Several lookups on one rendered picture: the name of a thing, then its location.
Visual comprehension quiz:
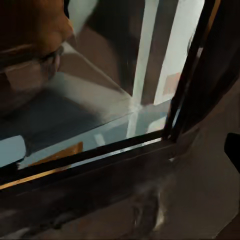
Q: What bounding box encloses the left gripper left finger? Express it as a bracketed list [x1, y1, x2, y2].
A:
[0, 133, 26, 193]

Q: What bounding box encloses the microwave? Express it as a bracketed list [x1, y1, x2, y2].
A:
[0, 0, 240, 219]

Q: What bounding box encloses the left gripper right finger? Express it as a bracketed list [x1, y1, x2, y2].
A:
[224, 132, 240, 173]

